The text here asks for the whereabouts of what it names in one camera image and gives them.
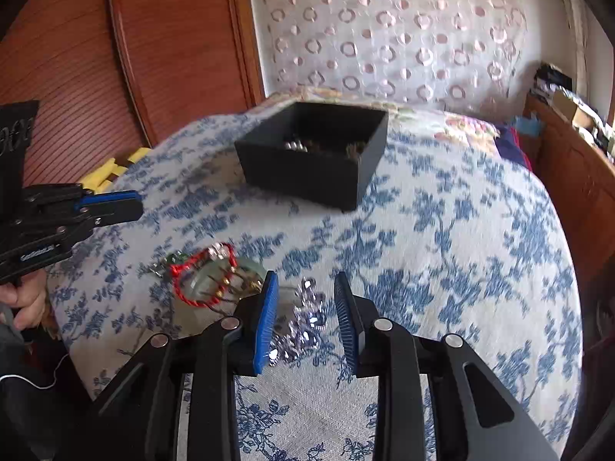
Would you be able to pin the black open jewelry box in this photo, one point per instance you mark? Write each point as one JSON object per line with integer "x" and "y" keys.
{"x": 323, "y": 153}

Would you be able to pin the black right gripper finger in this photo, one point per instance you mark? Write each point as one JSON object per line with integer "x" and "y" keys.
{"x": 475, "y": 416}
{"x": 108, "y": 212}

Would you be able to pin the blue floral bed cloth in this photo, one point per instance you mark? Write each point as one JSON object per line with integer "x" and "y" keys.
{"x": 446, "y": 239}

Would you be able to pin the wooden side cabinet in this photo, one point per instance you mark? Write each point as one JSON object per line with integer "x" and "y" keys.
{"x": 580, "y": 181}

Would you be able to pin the pink floral bedspread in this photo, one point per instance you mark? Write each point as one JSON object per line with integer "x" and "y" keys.
{"x": 455, "y": 128}

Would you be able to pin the blue cloth on cabinet side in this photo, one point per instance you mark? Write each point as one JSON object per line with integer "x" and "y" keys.
{"x": 531, "y": 127}

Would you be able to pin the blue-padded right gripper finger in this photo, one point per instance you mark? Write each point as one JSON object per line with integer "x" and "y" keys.
{"x": 138, "y": 412}
{"x": 105, "y": 198}

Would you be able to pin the pale green jade bangle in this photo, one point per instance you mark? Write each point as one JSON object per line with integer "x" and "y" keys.
{"x": 219, "y": 286}

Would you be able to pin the window curtain beige patterned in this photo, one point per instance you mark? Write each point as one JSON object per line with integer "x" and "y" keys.
{"x": 577, "y": 20}

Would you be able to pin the pink circle sheer curtain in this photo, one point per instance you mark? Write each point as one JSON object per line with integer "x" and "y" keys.
{"x": 456, "y": 55}

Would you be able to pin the person's left hand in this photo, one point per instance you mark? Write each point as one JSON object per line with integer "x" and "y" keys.
{"x": 29, "y": 299}

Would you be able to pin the dark blue red blanket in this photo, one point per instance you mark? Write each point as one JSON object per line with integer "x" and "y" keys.
{"x": 509, "y": 148}

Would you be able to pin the brown wooden wardrobe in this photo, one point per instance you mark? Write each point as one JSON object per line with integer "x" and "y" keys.
{"x": 114, "y": 75}

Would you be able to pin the cardboard box on cabinet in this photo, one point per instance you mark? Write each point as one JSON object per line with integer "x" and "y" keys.
{"x": 578, "y": 115}

